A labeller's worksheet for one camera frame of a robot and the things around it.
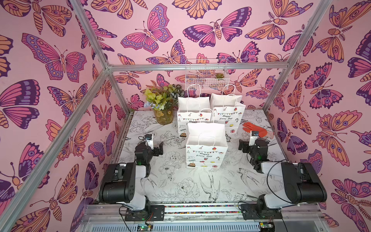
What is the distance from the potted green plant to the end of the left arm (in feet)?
0.84

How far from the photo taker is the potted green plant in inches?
37.9

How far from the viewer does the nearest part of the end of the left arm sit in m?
0.73
